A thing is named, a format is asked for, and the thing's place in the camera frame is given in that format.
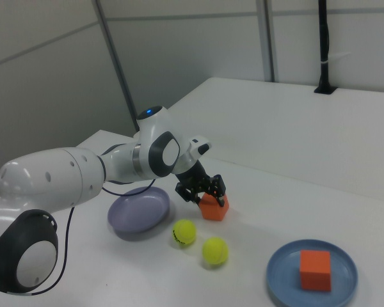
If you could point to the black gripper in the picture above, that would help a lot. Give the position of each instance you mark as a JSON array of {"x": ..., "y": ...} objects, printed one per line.
[{"x": 193, "y": 176}]

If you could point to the orange foam cube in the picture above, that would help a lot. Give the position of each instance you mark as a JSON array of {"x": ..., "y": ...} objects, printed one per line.
[
  {"x": 315, "y": 272},
  {"x": 212, "y": 211}
]

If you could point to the yellow-green tennis ball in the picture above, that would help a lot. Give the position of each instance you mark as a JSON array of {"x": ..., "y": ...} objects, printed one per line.
[
  {"x": 215, "y": 251},
  {"x": 185, "y": 231}
]

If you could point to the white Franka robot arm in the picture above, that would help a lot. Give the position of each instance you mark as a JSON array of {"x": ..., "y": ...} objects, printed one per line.
[{"x": 51, "y": 179}]

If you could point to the purple plastic plate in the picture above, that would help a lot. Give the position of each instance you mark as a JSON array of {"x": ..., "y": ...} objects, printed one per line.
[{"x": 137, "y": 214}]

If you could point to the blue plastic plate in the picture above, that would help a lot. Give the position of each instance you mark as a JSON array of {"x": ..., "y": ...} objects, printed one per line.
[{"x": 281, "y": 272}]

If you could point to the black pole with clamp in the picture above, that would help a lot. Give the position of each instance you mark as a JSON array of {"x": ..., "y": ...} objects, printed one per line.
[{"x": 323, "y": 32}]

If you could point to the grey partition post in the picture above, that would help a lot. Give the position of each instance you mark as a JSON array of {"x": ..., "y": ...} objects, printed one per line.
[
  {"x": 118, "y": 64},
  {"x": 268, "y": 41}
]

